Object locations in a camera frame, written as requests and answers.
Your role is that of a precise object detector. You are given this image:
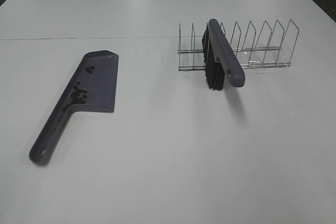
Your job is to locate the chrome wire dish rack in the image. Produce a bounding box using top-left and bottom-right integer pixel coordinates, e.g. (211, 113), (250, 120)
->
(177, 20), (300, 71)

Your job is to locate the pile of coffee beans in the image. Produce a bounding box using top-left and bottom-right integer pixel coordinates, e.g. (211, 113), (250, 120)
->
(54, 66), (96, 133)

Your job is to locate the purple plastic dustpan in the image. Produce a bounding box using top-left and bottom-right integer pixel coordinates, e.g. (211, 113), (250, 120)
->
(29, 50), (119, 166)

